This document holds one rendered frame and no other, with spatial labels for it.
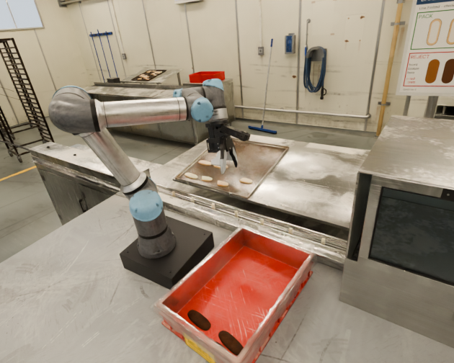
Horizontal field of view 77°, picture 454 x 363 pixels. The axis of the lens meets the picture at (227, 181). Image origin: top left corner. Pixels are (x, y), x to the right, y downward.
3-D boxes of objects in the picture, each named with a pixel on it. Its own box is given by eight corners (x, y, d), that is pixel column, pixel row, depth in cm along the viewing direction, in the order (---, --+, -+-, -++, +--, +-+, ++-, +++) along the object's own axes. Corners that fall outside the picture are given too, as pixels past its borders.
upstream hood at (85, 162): (32, 157, 237) (27, 148, 233) (53, 149, 250) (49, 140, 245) (128, 191, 170) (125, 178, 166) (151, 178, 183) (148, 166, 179)
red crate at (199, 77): (189, 83, 487) (188, 74, 481) (201, 78, 513) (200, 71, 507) (214, 83, 463) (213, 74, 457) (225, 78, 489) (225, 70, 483)
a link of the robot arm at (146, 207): (138, 240, 105) (128, 212, 98) (134, 220, 116) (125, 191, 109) (170, 230, 109) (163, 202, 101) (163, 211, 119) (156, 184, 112)
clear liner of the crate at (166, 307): (156, 324, 93) (150, 304, 88) (243, 240, 126) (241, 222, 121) (241, 392, 74) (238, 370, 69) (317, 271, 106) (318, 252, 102)
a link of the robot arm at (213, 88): (197, 83, 111) (218, 81, 114) (202, 112, 113) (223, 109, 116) (202, 78, 104) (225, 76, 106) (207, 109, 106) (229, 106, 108)
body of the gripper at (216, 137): (215, 152, 119) (211, 122, 117) (235, 149, 116) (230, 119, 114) (207, 154, 112) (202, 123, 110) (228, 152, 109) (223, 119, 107)
